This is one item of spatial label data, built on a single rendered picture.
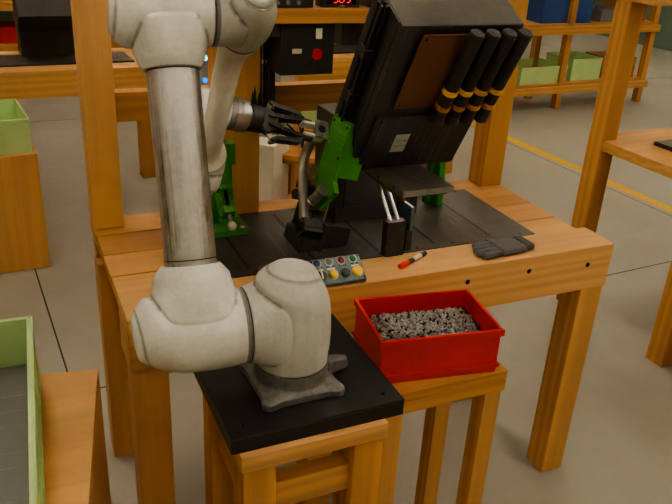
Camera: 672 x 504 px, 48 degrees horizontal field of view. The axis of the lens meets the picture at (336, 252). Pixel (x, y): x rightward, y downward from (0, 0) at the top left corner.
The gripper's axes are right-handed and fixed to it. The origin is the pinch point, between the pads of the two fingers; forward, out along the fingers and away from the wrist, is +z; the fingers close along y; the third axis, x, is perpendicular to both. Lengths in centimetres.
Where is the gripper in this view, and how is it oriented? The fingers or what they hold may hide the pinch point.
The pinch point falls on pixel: (312, 131)
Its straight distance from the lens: 219.5
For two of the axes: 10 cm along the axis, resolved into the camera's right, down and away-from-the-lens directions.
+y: -0.6, -9.4, 3.5
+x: -4.9, 3.3, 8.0
